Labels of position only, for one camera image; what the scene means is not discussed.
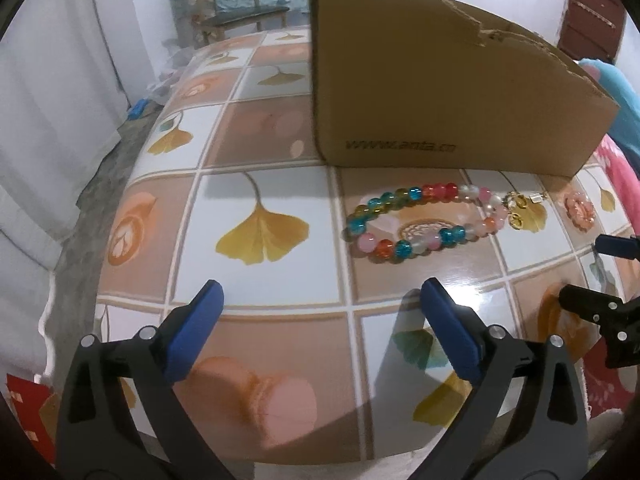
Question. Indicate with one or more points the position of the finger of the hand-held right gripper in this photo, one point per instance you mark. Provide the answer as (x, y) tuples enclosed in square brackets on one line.
[(595, 305), (617, 247)]

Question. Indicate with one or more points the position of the small blue object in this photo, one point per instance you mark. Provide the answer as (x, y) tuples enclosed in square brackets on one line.
[(137, 109)]

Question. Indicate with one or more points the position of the tile-print tablecloth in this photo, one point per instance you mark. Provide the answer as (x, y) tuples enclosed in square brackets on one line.
[(280, 190)]

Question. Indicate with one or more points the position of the brown cardboard box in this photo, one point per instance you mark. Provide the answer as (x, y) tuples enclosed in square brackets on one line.
[(425, 85)]

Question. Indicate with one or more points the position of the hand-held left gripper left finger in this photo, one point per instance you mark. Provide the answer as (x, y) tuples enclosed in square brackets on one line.
[(200, 327)]

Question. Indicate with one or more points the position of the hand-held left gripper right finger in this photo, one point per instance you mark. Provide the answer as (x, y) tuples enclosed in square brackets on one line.
[(450, 330)]

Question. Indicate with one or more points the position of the white curtain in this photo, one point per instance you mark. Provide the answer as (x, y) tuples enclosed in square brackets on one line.
[(50, 85)]

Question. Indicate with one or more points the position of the brown wooden door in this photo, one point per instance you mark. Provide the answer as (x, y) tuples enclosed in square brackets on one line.
[(592, 15)]

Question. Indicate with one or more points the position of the red paper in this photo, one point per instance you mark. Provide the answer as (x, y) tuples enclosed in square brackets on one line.
[(25, 400)]

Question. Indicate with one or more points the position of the pink floral blanket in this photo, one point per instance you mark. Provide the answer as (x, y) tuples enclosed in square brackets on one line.
[(617, 165)]

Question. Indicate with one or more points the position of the wooden chair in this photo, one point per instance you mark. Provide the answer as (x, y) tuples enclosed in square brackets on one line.
[(245, 14)]

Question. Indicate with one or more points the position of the teal cloth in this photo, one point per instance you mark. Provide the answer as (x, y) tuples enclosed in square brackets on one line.
[(620, 95)]

